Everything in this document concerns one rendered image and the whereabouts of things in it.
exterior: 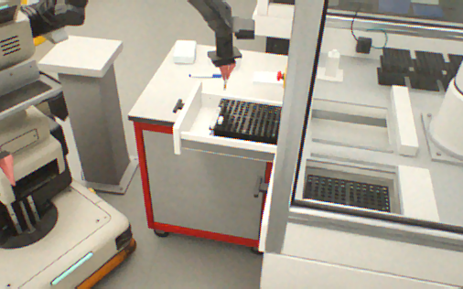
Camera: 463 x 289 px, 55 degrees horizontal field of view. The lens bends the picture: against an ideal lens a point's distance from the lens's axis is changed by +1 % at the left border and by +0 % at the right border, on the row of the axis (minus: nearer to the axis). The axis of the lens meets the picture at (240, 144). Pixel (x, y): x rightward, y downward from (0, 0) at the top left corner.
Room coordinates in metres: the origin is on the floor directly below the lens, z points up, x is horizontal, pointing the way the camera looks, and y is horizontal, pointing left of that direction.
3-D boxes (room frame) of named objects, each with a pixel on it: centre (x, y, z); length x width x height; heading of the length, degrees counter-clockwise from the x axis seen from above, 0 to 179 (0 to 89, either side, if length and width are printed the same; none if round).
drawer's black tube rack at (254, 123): (1.17, -0.02, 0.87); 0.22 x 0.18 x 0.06; 81
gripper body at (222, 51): (1.29, 0.07, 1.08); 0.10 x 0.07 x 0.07; 113
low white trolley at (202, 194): (1.60, 0.10, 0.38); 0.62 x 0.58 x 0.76; 171
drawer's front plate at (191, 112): (1.20, 0.18, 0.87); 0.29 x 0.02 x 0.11; 171
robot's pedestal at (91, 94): (1.80, 0.74, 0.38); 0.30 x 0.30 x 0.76; 84
